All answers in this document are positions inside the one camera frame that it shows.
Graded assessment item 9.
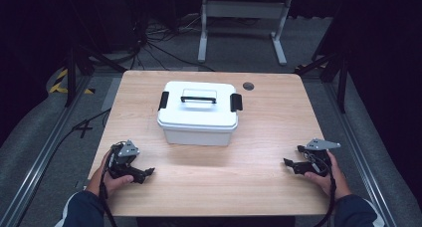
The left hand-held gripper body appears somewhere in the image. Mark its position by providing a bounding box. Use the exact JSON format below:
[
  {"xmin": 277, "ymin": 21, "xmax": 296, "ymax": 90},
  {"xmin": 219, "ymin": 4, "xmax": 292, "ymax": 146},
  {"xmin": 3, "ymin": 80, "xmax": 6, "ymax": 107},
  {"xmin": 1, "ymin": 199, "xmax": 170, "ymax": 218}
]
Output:
[{"xmin": 105, "ymin": 139, "xmax": 141, "ymax": 180}]

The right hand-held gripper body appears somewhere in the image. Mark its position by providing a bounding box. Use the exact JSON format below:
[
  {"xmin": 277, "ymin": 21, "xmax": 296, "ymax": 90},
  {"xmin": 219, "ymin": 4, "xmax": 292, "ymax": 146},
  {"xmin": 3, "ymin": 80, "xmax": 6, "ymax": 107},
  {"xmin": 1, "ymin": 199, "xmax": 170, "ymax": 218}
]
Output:
[{"xmin": 297, "ymin": 137, "xmax": 342, "ymax": 178}]

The person's right hand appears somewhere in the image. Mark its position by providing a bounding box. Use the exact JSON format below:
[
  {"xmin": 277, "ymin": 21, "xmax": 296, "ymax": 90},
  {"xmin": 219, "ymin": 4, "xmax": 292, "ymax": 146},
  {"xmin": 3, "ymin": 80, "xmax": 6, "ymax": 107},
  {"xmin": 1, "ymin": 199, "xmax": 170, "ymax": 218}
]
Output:
[{"xmin": 304, "ymin": 149, "xmax": 352, "ymax": 201}]

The person's left hand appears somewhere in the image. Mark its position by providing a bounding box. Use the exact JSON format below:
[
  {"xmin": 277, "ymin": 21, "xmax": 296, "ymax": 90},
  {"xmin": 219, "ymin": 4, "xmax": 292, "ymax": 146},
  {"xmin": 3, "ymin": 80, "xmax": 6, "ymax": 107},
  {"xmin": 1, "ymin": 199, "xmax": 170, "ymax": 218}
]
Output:
[{"xmin": 87, "ymin": 150, "xmax": 134, "ymax": 198}]

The black tape floor mark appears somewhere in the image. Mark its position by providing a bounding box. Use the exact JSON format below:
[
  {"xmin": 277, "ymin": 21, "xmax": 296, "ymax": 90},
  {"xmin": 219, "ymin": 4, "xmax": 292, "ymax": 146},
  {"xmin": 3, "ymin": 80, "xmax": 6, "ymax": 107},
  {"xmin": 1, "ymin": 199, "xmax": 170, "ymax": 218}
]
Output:
[{"xmin": 72, "ymin": 118, "xmax": 95, "ymax": 139}]

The black box latch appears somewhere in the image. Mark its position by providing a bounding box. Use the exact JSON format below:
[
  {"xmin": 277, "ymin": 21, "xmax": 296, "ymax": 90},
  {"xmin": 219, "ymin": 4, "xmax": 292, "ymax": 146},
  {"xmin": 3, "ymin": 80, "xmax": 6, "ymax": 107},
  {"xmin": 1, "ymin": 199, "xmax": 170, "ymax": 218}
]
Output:
[
  {"xmin": 157, "ymin": 91, "xmax": 170, "ymax": 112},
  {"xmin": 229, "ymin": 93, "xmax": 244, "ymax": 114}
]

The black tripod stand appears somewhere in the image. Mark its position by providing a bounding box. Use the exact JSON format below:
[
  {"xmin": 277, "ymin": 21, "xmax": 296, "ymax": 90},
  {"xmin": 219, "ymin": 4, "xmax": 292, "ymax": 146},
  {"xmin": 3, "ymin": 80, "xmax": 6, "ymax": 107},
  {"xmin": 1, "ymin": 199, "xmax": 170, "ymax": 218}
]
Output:
[
  {"xmin": 64, "ymin": 42, "xmax": 127, "ymax": 109},
  {"xmin": 294, "ymin": 49, "xmax": 350, "ymax": 114}
]

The white plastic storage box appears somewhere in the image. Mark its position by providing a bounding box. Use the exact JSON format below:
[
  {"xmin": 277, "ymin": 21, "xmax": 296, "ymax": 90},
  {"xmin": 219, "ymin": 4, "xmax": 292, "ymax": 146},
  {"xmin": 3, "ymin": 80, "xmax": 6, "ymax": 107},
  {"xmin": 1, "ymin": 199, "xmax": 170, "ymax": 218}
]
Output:
[{"xmin": 162, "ymin": 124, "xmax": 235, "ymax": 147}]

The white storage box lid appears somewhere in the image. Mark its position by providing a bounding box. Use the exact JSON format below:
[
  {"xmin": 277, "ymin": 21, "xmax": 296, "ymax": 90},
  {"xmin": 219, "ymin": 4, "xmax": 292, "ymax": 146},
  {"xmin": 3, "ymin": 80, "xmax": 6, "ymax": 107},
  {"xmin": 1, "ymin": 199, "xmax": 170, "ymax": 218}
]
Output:
[{"xmin": 156, "ymin": 81, "xmax": 240, "ymax": 132}]

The dark curtain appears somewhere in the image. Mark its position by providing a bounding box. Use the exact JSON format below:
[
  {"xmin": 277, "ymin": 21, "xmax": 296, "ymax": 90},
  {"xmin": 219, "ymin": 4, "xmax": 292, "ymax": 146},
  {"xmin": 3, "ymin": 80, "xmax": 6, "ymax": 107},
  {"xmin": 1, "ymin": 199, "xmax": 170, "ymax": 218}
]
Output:
[
  {"xmin": 0, "ymin": 0, "xmax": 73, "ymax": 147},
  {"xmin": 342, "ymin": 0, "xmax": 422, "ymax": 205}
]

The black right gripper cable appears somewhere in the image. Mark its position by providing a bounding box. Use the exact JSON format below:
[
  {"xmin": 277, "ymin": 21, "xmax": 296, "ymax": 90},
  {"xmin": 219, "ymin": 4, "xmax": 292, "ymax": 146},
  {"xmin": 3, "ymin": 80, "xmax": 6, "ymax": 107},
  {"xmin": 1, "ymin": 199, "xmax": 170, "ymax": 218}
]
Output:
[{"xmin": 312, "ymin": 151, "xmax": 337, "ymax": 227}]

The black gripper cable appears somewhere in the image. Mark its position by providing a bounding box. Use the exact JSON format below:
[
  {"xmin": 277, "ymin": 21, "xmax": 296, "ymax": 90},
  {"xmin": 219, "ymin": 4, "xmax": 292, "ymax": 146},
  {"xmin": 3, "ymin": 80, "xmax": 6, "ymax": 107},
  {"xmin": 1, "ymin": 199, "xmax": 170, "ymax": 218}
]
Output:
[
  {"xmin": 99, "ymin": 143, "xmax": 119, "ymax": 227},
  {"xmin": 312, "ymin": 151, "xmax": 337, "ymax": 227}
]

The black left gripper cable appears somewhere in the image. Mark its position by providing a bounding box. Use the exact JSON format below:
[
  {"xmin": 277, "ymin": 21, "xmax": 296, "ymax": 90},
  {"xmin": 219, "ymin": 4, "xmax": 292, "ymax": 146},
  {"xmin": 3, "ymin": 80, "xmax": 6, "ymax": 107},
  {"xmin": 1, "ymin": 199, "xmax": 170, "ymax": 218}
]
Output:
[{"xmin": 99, "ymin": 143, "xmax": 119, "ymax": 227}]

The metal floor rail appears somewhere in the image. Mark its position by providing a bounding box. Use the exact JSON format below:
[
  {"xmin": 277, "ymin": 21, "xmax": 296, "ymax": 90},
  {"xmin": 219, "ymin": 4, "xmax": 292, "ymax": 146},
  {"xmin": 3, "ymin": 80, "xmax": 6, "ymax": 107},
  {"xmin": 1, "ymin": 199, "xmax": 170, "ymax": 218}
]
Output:
[
  {"xmin": 0, "ymin": 73, "xmax": 94, "ymax": 227},
  {"xmin": 325, "ymin": 82, "xmax": 400, "ymax": 227}
]

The thin black floor cable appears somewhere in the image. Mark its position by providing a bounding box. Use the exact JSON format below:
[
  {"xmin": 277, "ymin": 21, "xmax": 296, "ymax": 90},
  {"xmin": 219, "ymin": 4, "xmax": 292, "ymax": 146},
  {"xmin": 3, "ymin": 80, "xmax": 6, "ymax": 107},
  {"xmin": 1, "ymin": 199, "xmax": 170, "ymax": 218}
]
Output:
[{"xmin": 43, "ymin": 108, "xmax": 112, "ymax": 176}]

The bundle of black floor cables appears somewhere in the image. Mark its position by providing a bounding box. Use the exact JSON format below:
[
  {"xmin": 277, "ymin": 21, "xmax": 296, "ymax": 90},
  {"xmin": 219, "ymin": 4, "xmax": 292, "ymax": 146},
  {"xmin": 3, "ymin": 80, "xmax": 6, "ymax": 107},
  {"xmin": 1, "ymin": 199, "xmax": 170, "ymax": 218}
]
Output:
[{"xmin": 130, "ymin": 11, "xmax": 217, "ymax": 73}]

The white metal table frame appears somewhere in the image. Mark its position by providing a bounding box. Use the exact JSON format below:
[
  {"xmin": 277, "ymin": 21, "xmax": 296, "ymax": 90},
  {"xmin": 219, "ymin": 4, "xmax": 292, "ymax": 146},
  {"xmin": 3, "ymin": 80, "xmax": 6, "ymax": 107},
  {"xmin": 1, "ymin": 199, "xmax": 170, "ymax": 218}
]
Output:
[{"xmin": 197, "ymin": 0, "xmax": 293, "ymax": 67}]

